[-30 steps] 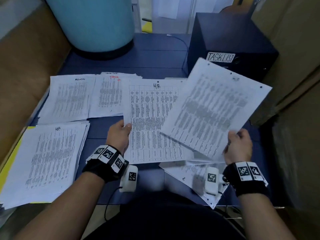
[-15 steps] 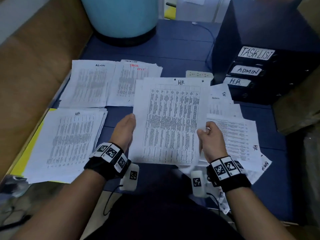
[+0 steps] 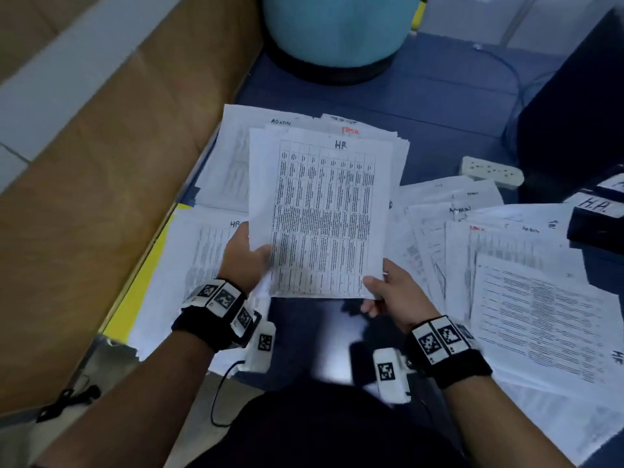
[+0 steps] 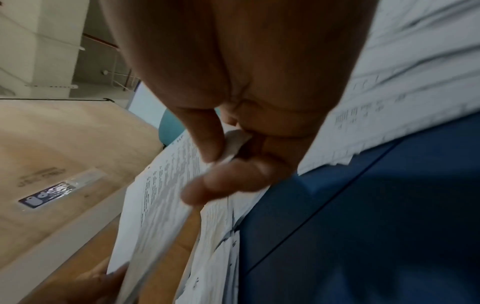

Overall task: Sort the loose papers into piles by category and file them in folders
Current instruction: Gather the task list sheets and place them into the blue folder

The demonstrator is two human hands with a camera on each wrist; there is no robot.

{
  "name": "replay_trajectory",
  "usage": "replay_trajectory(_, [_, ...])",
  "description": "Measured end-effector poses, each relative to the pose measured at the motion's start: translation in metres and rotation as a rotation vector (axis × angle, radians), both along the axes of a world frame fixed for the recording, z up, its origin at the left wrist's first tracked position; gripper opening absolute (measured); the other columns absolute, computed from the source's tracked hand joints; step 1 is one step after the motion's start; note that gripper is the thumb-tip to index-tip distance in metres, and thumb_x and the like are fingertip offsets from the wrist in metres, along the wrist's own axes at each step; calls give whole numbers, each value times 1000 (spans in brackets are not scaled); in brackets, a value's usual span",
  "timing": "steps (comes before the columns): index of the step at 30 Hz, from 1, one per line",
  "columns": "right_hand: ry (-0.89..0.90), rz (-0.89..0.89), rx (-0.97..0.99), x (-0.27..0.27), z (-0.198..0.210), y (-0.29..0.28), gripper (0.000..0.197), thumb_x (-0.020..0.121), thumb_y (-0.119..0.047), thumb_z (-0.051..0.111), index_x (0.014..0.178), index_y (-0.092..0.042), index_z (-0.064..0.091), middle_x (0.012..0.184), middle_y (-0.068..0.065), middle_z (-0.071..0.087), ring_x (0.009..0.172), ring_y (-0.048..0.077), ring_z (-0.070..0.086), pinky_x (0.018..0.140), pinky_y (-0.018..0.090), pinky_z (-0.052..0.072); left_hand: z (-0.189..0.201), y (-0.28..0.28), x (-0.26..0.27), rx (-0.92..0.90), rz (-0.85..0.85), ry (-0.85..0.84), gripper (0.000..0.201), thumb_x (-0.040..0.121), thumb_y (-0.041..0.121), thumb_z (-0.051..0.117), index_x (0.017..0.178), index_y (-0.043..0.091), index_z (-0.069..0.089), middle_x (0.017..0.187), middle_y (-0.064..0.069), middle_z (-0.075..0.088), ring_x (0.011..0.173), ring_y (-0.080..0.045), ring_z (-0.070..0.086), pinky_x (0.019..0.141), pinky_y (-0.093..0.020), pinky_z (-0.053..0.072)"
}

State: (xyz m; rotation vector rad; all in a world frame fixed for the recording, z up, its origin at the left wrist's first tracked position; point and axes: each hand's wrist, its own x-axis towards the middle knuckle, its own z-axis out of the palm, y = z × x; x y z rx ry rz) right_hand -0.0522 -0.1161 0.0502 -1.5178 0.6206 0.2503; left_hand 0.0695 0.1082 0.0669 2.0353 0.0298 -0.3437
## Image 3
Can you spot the yellow folder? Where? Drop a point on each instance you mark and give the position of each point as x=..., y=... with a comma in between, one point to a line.
x=136, y=287

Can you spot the printed paper sheet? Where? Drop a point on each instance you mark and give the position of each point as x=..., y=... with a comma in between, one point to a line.
x=322, y=209

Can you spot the person's right hand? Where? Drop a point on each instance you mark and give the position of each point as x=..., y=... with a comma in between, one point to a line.
x=402, y=299

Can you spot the white power strip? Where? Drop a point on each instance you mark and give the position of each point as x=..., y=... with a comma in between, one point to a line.
x=491, y=171

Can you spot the white partition panel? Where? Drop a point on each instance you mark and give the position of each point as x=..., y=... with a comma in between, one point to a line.
x=526, y=19

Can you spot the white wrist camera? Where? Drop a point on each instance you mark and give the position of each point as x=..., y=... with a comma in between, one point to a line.
x=258, y=344
x=390, y=373

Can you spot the black marker wristband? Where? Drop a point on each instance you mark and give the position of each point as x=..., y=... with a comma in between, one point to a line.
x=447, y=351
x=214, y=312

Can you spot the person's right forearm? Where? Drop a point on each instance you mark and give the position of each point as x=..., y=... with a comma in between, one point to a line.
x=497, y=424

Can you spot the person's dark trousers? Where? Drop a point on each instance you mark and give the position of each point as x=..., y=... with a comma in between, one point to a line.
x=322, y=429

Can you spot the person's left forearm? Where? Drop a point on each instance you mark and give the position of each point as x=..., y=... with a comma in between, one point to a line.
x=107, y=414

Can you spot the teal cylindrical barrel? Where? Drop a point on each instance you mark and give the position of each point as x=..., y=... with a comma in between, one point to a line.
x=341, y=24

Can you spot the neat stack of printed papers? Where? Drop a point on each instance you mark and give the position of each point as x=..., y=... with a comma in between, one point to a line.
x=229, y=161
x=185, y=258
x=400, y=156

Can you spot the person's left hand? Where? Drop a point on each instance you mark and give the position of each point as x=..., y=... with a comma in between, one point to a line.
x=244, y=266

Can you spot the yellow plastic item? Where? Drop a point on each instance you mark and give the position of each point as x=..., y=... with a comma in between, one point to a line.
x=419, y=12

